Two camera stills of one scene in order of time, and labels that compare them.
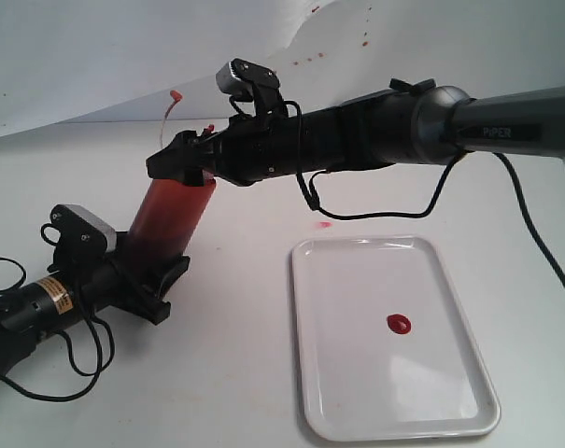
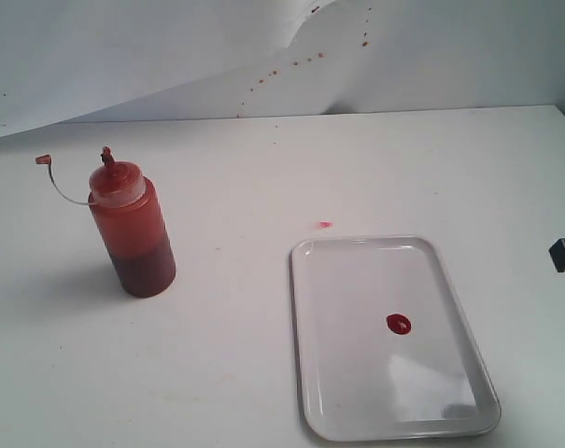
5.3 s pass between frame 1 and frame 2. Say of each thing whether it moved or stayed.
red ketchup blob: stayed
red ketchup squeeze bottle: moved
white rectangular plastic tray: stayed
